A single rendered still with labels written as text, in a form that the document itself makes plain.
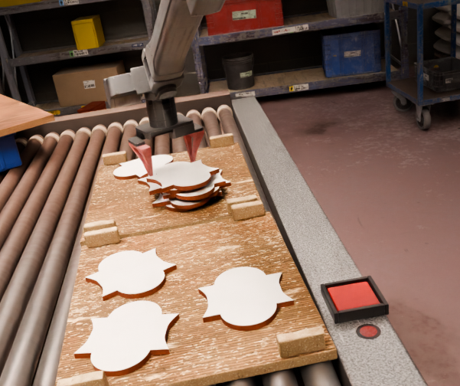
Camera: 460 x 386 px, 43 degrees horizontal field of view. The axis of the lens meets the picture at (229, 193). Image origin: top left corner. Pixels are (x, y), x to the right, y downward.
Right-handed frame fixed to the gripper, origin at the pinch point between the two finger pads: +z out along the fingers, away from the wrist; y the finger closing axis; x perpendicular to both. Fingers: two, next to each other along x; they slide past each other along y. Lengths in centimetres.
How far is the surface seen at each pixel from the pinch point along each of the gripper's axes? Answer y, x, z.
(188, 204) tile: 2.5, 11.0, 4.1
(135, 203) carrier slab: 8.6, -2.0, 6.3
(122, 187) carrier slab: 7.3, -12.6, 6.4
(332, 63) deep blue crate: -290, -293, 78
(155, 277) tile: 18.2, 29.4, 4.8
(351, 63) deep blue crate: -303, -283, 79
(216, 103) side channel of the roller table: -43, -57, 8
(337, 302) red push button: 0, 51, 6
